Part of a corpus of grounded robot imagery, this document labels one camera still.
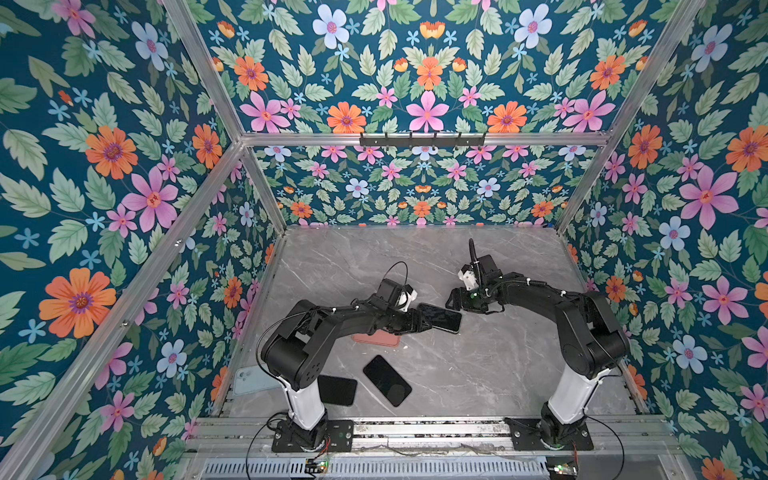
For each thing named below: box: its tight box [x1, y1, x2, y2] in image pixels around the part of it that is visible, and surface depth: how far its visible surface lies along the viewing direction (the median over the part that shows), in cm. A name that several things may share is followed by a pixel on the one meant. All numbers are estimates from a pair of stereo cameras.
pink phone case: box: [352, 329, 401, 348], surface depth 92 cm
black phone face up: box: [363, 355, 413, 407], surface depth 84 cm
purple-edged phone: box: [317, 375, 358, 407], surface depth 84 cm
